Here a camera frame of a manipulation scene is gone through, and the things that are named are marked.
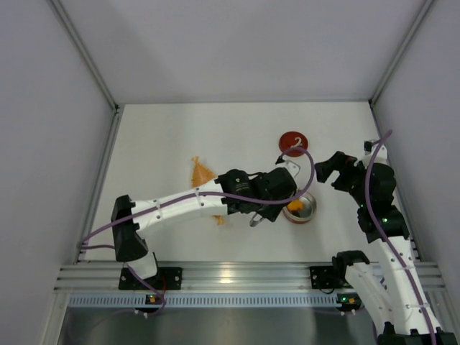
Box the orange snack piece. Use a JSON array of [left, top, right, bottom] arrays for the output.
[[286, 199, 304, 212]]

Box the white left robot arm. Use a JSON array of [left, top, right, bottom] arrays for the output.
[[111, 164, 298, 280]]

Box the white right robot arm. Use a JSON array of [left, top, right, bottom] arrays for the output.
[[315, 151, 458, 344]]

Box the round steel lunch box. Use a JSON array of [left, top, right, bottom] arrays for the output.
[[282, 192, 317, 224]]

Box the red round lid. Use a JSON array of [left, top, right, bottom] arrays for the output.
[[278, 131, 309, 157]]

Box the woven fish-shaped basket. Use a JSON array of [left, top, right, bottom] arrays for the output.
[[189, 155, 228, 227]]

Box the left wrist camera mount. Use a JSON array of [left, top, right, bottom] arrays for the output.
[[275, 155, 301, 178]]

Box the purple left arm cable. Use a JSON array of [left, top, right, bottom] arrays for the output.
[[77, 150, 316, 318]]

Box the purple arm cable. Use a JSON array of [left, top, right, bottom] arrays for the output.
[[364, 129, 438, 345], [77, 150, 316, 318]]

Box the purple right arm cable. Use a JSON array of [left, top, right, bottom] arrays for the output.
[[364, 129, 438, 345]]

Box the grey aluminium frame post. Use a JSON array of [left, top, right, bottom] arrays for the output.
[[46, 0, 121, 112]]

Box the right aluminium frame post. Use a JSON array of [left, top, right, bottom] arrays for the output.
[[368, 0, 437, 110]]

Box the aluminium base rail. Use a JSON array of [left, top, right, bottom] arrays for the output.
[[53, 261, 446, 291]]

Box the slotted grey cable duct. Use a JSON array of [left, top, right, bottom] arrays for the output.
[[68, 293, 362, 309]]

